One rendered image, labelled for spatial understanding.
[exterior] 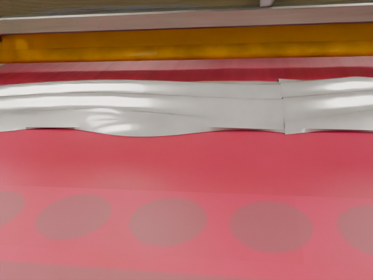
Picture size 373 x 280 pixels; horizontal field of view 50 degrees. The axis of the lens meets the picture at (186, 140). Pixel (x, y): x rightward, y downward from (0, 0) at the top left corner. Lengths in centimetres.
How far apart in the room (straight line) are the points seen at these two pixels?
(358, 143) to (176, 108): 8
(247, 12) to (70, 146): 12
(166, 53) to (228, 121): 11
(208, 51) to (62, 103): 10
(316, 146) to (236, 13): 10
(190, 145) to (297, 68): 12
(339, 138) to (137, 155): 8
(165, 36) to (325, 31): 10
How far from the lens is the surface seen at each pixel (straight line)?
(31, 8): 28
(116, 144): 17
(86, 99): 21
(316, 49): 26
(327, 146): 16
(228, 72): 25
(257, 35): 26
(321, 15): 24
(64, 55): 29
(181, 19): 24
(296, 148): 16
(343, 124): 17
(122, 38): 27
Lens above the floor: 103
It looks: 25 degrees down
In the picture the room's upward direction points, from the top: 4 degrees counter-clockwise
